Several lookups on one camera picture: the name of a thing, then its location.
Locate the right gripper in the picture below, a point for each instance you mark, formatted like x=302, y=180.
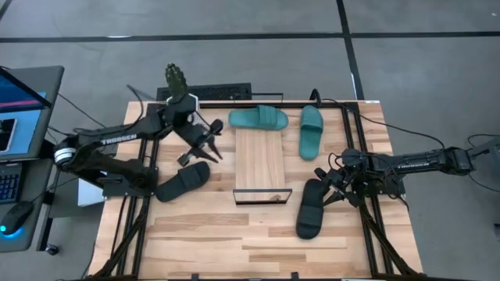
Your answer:
x=341, y=183

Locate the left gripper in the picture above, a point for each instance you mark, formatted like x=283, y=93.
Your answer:
x=199, y=136

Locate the black rubber slide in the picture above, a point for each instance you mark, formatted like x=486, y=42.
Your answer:
x=183, y=181
x=310, y=218

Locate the teal rubber slide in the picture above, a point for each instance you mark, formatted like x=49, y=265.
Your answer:
x=311, y=132
x=258, y=117

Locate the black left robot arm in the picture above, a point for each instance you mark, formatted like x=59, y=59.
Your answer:
x=117, y=138

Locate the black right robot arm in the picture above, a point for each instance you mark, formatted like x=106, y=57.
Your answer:
x=414, y=164

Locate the white hexagonal plant pot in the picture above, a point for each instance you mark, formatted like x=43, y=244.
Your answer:
x=197, y=103

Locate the green cactus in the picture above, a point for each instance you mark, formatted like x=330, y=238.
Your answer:
x=176, y=80

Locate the black table edge clamp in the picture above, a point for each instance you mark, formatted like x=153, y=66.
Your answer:
x=315, y=95

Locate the light grey box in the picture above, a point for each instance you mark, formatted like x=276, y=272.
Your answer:
x=90, y=193

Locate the grey floor stand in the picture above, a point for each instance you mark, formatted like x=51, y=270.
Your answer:
x=488, y=146

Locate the grey laptop cart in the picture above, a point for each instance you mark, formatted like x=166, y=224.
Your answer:
x=39, y=187

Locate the grey laptop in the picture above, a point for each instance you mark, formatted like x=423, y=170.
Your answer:
x=23, y=129

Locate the black computer mouse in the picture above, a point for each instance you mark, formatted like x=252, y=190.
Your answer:
x=15, y=216

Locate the wooden shelf with black frame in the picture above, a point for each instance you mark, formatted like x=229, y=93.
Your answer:
x=259, y=164

